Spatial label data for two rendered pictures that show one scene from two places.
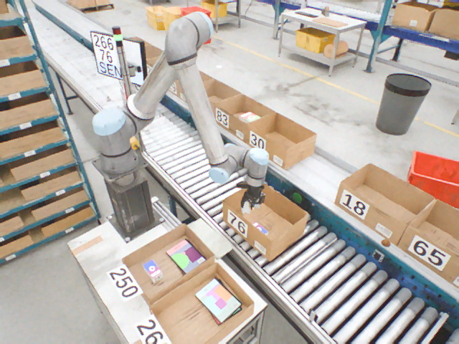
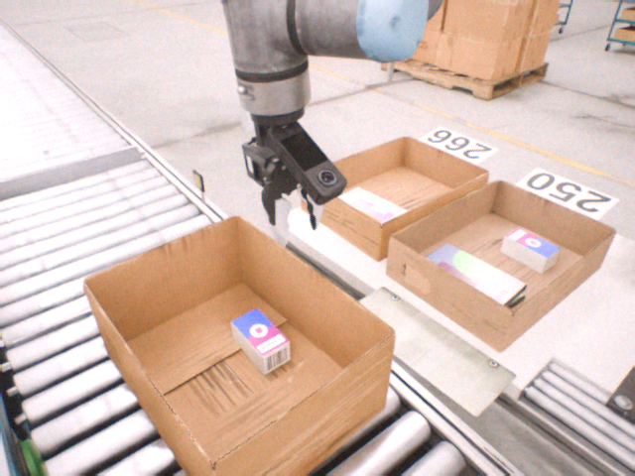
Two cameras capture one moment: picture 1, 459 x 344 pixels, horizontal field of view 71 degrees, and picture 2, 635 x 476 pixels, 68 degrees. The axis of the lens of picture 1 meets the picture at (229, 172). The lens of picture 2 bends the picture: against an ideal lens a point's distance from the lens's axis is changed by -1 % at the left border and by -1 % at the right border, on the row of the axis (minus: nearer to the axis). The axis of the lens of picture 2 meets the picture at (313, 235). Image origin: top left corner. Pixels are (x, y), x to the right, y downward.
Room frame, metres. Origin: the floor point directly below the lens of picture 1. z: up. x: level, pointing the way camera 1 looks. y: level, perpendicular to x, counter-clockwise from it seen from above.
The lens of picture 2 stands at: (1.77, -0.07, 1.40)
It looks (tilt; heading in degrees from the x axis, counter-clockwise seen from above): 35 degrees down; 181
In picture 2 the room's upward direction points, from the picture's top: straight up
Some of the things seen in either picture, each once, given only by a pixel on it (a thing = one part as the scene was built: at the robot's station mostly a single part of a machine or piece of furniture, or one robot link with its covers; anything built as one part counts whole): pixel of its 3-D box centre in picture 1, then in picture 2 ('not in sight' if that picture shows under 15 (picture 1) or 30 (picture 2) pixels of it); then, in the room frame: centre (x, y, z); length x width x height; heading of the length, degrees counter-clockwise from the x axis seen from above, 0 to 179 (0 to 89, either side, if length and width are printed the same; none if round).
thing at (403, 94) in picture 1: (399, 105); not in sight; (3.68, -2.15, 0.32); 0.50 x 0.50 x 0.64
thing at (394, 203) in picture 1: (381, 201); not in sight; (1.28, -0.85, 0.96); 0.39 x 0.29 x 0.17; 38
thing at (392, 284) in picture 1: (367, 310); (86, 221); (0.77, -0.67, 0.72); 0.52 x 0.05 x 0.05; 128
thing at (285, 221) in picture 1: (263, 216); (233, 344); (1.27, -0.20, 0.83); 0.39 x 0.29 x 0.17; 42
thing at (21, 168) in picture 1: (38, 154); not in sight; (1.93, 1.43, 0.79); 0.40 x 0.30 x 0.10; 130
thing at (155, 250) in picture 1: (169, 262); (499, 252); (0.98, 0.30, 0.80); 0.38 x 0.28 x 0.10; 130
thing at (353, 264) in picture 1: (334, 282); (111, 259); (0.92, -0.54, 0.72); 0.52 x 0.05 x 0.05; 128
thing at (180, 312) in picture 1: (202, 310); (394, 189); (0.73, 0.12, 0.80); 0.38 x 0.28 x 0.10; 129
